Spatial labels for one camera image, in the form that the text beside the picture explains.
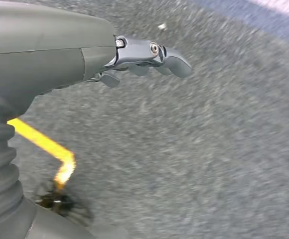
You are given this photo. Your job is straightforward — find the black floor object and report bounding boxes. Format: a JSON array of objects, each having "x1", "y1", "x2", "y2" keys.
[{"x1": 34, "y1": 179, "x2": 94, "y2": 228}]

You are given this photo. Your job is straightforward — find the yellow floor tape square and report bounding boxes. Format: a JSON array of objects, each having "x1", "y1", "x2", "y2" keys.
[{"x1": 7, "y1": 118, "x2": 76, "y2": 193}]

